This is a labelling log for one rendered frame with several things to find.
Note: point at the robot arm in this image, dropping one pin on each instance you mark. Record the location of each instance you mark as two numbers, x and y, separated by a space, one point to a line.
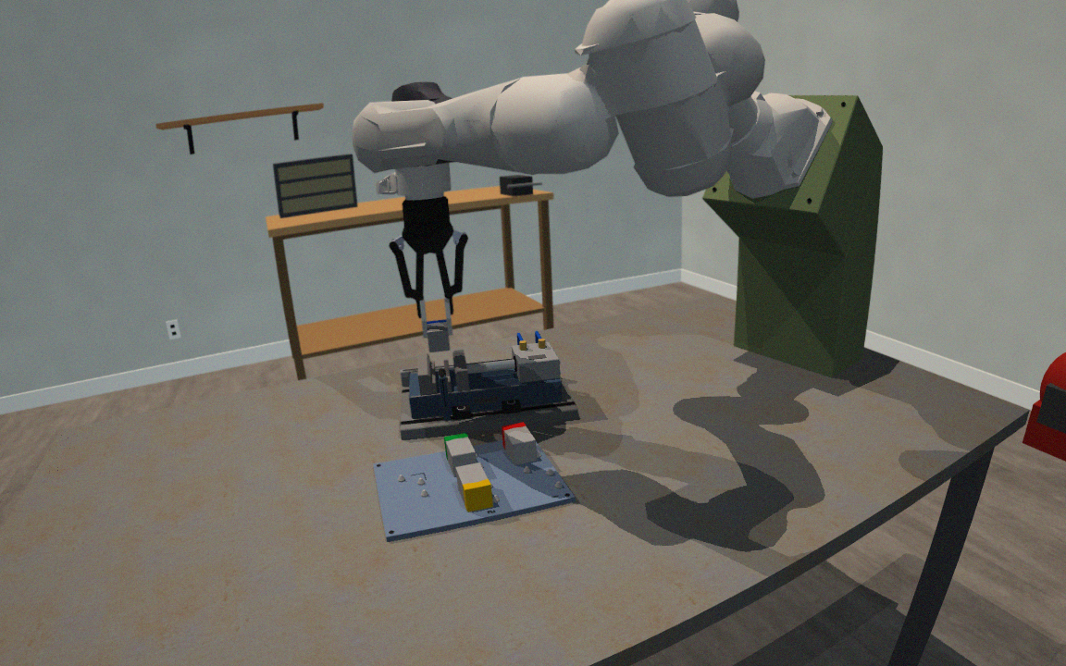
647 62

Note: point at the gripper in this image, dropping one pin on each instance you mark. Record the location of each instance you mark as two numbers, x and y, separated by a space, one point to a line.
429 238

